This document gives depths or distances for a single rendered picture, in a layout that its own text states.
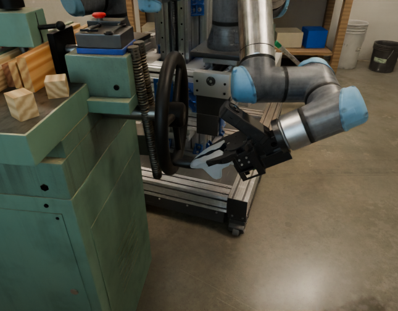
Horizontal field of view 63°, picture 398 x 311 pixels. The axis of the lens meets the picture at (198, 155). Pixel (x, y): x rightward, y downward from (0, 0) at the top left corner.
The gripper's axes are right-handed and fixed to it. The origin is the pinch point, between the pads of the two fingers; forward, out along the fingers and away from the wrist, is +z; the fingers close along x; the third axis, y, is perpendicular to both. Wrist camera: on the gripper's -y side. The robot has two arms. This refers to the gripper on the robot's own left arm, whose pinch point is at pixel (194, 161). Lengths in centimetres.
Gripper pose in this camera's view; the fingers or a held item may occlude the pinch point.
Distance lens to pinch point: 71.9
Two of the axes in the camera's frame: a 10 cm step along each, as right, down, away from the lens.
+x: 1.3, -5.4, 8.3
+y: 4.9, 7.6, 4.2
